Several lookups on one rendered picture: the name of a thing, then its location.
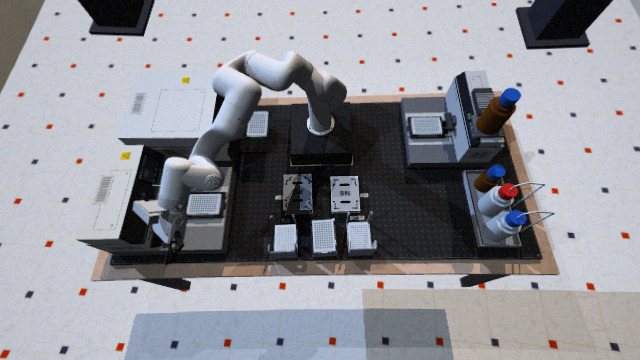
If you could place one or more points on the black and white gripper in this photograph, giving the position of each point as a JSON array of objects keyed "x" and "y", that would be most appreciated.
[{"x": 169, "y": 229}]

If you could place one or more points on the blue bottle cap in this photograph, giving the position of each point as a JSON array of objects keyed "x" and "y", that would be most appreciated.
[
  {"x": 510, "y": 96},
  {"x": 496, "y": 172},
  {"x": 512, "y": 219}
]

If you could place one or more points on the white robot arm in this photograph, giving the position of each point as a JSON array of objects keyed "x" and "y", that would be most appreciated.
[{"x": 235, "y": 81}]

